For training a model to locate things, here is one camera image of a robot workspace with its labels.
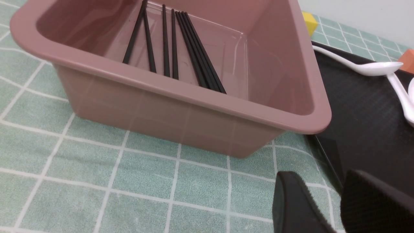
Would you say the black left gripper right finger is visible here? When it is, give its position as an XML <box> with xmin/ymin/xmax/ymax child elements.
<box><xmin>340</xmin><ymin>170</ymin><xmax>414</xmax><ymax>233</ymax></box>

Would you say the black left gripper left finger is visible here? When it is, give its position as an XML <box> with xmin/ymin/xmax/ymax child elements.
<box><xmin>272</xmin><ymin>172</ymin><xmax>336</xmax><ymax>233</ymax></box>

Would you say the black chopstick gold tip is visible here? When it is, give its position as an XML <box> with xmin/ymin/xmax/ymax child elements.
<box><xmin>144</xmin><ymin>9</ymin><xmax>157</xmax><ymax>73</ymax></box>
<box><xmin>162</xmin><ymin>4</ymin><xmax>170</xmax><ymax>77</ymax></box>
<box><xmin>184</xmin><ymin>12</ymin><xmax>227</xmax><ymax>94</ymax></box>
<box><xmin>171</xmin><ymin>9</ymin><xmax>179</xmax><ymax>80</ymax></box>
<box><xmin>181</xmin><ymin>12</ymin><xmax>221</xmax><ymax>93</ymax></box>

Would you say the black plastic tray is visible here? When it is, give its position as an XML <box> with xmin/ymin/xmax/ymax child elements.
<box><xmin>309</xmin><ymin>42</ymin><xmax>413</xmax><ymax>197</ymax></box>

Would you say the white spoon centre upright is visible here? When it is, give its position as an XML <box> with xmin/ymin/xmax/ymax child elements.
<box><xmin>387</xmin><ymin>73</ymin><xmax>414</xmax><ymax>127</ymax></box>

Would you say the white spoon right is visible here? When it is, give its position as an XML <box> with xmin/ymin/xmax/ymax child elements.
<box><xmin>408</xmin><ymin>78</ymin><xmax>414</xmax><ymax>104</ymax></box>

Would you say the white spoon on tray rim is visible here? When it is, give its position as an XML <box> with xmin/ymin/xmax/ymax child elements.
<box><xmin>312</xmin><ymin>45</ymin><xmax>403</xmax><ymax>76</ymax></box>

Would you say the orange cube block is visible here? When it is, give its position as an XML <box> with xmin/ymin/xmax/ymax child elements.
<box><xmin>398</xmin><ymin>49</ymin><xmax>414</xmax><ymax>74</ymax></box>

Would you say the pink plastic bin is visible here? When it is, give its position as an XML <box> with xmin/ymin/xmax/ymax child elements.
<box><xmin>9</xmin><ymin>0</ymin><xmax>332</xmax><ymax>158</ymax></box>

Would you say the black chopstick in bin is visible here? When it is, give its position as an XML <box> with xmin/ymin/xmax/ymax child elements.
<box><xmin>179</xmin><ymin>11</ymin><xmax>215</xmax><ymax>91</ymax></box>
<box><xmin>175</xmin><ymin>11</ymin><xmax>208</xmax><ymax>89</ymax></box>

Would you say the yellow cube block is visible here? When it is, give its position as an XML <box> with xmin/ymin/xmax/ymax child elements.
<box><xmin>302</xmin><ymin>11</ymin><xmax>319</xmax><ymax>37</ymax></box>

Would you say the black chopstick far left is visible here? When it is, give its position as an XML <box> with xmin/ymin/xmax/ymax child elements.
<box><xmin>123</xmin><ymin>0</ymin><xmax>148</xmax><ymax>64</ymax></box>

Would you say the green checkered tablecloth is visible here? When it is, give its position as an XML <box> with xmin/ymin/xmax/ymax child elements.
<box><xmin>0</xmin><ymin>0</ymin><xmax>414</xmax><ymax>233</ymax></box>

